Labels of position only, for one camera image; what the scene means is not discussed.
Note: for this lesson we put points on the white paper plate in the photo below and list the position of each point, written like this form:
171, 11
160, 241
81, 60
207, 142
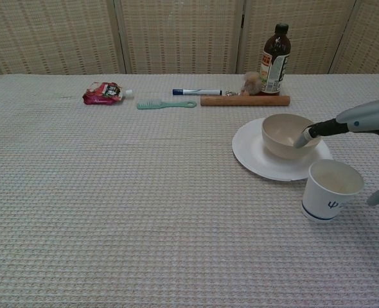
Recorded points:
250, 154

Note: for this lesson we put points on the white paper cup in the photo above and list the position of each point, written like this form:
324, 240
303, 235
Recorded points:
321, 199

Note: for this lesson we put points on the wooden rolling pin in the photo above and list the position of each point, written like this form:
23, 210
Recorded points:
244, 100

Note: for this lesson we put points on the red drink pouch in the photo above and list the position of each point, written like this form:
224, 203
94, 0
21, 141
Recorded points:
102, 94

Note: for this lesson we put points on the blue white marker pen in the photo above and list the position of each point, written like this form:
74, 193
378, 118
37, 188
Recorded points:
196, 92

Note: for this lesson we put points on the dark brown bottle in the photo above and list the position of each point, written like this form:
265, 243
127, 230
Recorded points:
274, 64

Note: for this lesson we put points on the beige bowl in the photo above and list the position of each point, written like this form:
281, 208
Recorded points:
281, 141

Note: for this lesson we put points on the bamboo screen panel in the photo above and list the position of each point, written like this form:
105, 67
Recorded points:
51, 35
180, 35
369, 41
311, 35

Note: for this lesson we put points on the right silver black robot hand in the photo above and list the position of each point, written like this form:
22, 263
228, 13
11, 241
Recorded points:
369, 117

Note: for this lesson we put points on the green plastic brush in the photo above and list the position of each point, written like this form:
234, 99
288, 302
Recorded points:
163, 104

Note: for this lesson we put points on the woven beige tablecloth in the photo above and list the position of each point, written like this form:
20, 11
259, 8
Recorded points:
112, 192

